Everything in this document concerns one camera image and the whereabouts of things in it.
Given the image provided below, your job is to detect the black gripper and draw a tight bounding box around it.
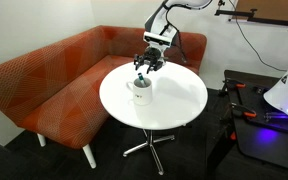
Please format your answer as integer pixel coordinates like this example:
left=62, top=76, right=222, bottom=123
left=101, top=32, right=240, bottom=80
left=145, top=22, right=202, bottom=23
left=133, top=47, right=165, bottom=73

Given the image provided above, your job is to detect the teal and white marker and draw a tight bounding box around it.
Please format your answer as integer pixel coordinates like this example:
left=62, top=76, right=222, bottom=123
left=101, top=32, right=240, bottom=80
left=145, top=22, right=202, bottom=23
left=138, top=73, right=147, bottom=87

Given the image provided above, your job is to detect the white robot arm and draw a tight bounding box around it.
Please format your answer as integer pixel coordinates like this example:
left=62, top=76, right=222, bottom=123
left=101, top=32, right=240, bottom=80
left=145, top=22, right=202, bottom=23
left=134, top=0, right=288, bottom=115

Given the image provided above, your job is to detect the white ceramic mug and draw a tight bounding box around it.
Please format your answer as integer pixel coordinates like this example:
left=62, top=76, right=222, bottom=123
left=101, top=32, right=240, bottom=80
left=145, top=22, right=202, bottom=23
left=126, top=78, right=153, bottom=105

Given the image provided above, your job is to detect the round white table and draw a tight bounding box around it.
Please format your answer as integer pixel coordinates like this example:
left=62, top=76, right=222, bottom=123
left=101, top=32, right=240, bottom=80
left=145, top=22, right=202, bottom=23
left=98, top=59, right=209, bottom=176

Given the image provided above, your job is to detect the orange patterned corner sofa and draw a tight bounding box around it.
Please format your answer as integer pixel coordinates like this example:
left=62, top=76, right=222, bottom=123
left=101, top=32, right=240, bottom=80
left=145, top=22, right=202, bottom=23
left=0, top=26, right=207, bottom=158

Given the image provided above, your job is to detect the black workbench table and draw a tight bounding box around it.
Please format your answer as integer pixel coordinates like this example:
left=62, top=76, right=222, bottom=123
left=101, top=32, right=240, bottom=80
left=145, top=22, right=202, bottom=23
left=207, top=70, right=288, bottom=174

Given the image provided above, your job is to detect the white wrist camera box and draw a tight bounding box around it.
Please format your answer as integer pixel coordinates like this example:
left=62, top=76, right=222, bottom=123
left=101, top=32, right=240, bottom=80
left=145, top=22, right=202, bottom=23
left=143, top=32, right=172, bottom=47

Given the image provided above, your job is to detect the orange handled clamp rear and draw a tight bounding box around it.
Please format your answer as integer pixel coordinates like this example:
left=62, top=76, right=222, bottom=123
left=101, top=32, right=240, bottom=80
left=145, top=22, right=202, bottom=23
left=218, top=79, right=246, bottom=96

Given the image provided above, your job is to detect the orange handled clamp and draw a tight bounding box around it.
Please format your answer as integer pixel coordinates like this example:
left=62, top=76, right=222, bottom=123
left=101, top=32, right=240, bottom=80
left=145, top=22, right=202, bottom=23
left=218, top=79, right=246, bottom=96
left=224, top=103, right=257, bottom=119

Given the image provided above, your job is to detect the orange handled clamp front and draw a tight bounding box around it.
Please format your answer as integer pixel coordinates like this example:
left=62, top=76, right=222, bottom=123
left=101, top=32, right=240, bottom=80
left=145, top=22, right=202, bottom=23
left=224, top=103, right=257, bottom=119

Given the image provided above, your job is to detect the black hanging cable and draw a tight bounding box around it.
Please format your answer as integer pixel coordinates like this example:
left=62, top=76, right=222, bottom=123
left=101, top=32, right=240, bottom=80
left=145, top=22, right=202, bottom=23
left=228, top=0, right=288, bottom=73

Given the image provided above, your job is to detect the black overhead mounting rail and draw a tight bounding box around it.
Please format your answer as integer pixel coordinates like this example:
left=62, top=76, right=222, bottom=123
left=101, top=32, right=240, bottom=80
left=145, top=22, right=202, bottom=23
left=215, top=9, right=288, bottom=27

